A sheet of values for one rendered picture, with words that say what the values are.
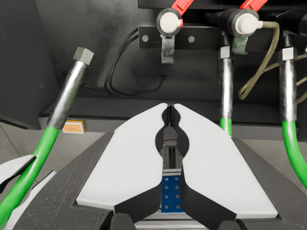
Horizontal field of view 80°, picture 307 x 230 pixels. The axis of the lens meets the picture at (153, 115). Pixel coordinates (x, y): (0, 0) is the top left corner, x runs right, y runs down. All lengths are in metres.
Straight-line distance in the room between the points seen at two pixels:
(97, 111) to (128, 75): 0.13
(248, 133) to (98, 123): 0.36
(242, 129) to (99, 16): 0.43
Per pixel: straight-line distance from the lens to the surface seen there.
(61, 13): 0.55
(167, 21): 0.21
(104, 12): 0.51
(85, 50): 0.23
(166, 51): 0.23
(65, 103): 0.23
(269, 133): 0.51
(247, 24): 0.23
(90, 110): 0.51
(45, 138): 0.23
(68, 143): 1.94
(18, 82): 0.49
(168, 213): 0.79
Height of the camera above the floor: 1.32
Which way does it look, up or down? 59 degrees down
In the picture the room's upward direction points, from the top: 173 degrees counter-clockwise
